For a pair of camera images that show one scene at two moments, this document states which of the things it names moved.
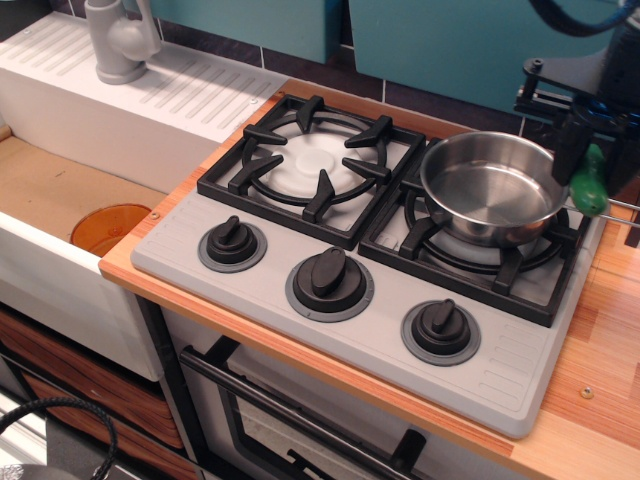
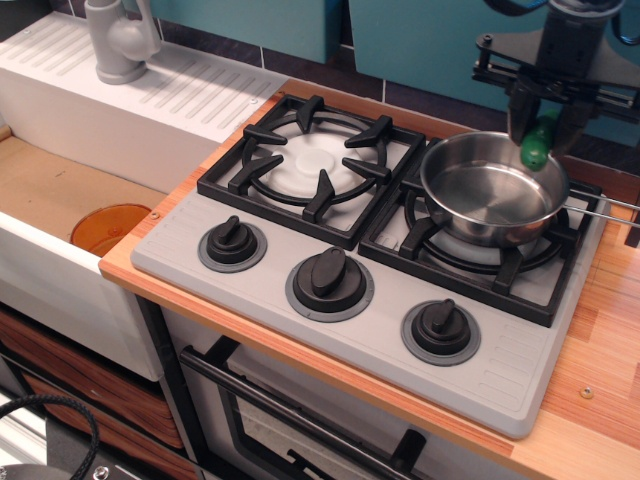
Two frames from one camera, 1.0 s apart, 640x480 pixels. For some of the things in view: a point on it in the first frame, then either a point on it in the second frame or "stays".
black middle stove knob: x=328 y=286 stays
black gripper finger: x=571 y=143 to x=523 y=111
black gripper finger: x=621 y=164 to x=572 y=121
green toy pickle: x=588 y=188 to x=535 y=145
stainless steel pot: x=491 y=190 stays
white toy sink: x=70 y=141 stays
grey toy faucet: x=122 y=45 stays
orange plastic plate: x=99 y=229 stays
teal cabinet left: x=312 y=29 stays
